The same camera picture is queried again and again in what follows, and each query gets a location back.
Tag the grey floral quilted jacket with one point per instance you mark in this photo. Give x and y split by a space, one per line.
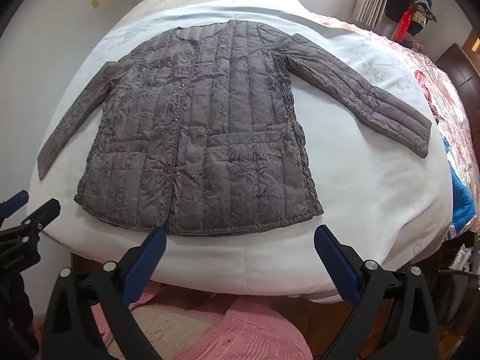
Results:
225 138

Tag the white embroidered bed sheet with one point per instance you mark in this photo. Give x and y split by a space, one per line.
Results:
356 202

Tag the small wooden framed window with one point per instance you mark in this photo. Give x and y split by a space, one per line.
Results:
473 45

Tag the blue cloth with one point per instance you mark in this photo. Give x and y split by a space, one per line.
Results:
459 195

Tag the pink floral quilt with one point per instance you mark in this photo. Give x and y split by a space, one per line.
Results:
461 120

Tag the dark wooden door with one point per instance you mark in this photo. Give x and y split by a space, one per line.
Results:
457 71

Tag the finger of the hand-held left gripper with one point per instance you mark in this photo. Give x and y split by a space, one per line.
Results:
15 201
45 214

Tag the pink plaid cloth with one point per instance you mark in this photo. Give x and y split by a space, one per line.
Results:
255 330

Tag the black white hanging bag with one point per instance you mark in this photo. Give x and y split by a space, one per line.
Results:
420 18

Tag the black bag with red item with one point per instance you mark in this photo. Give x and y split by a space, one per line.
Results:
401 0

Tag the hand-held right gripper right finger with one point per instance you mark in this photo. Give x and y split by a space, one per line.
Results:
337 266

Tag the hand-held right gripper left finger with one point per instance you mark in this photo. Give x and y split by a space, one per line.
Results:
146 262

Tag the yellow wall sticker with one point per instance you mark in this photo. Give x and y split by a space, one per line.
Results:
95 3

